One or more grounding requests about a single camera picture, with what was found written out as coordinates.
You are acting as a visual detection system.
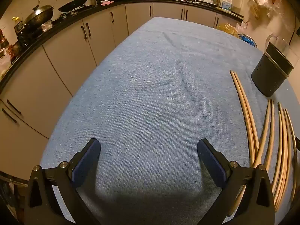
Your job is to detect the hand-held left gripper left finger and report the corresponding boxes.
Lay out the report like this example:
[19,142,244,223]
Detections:
[25,138,104,225]

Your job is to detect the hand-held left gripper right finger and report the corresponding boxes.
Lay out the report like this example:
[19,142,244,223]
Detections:
[197,138,275,225]

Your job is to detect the black utensil holder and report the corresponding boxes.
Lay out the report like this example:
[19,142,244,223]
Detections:
[251,42,294,97]

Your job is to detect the bunch of wooden chopsticks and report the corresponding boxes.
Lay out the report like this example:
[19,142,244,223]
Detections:
[227,70,299,217]

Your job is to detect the blue tablecloth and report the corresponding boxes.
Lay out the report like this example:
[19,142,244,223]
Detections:
[40,16,300,225]

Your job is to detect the clear plastic pitcher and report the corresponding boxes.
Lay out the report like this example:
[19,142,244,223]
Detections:
[265,33,291,54]

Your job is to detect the beige base cabinets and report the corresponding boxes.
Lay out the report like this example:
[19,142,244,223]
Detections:
[0,2,242,181]

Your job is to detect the white plastic bag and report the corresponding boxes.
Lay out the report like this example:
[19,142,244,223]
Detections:
[235,21,249,34]

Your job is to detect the clear plastic bag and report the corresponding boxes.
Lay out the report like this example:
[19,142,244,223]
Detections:
[0,48,11,69]

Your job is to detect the yellow plastic bag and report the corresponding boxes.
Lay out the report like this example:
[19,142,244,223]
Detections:
[216,23,239,37]

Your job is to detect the black kitchen countertop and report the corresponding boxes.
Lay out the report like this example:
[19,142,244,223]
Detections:
[0,0,244,94]

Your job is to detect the gas stove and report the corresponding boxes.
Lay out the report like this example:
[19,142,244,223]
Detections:
[17,8,79,40]

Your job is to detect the wooden chopping board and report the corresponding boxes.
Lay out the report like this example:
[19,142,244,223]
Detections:
[216,6,245,20]

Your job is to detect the sauce bottle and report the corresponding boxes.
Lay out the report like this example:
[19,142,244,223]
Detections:
[0,28,10,50]

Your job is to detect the yellow-capped oil bottle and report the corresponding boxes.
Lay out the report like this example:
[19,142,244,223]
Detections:
[12,17,24,35]

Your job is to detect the steel wok with lid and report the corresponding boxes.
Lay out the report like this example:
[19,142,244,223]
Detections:
[23,0,54,27]

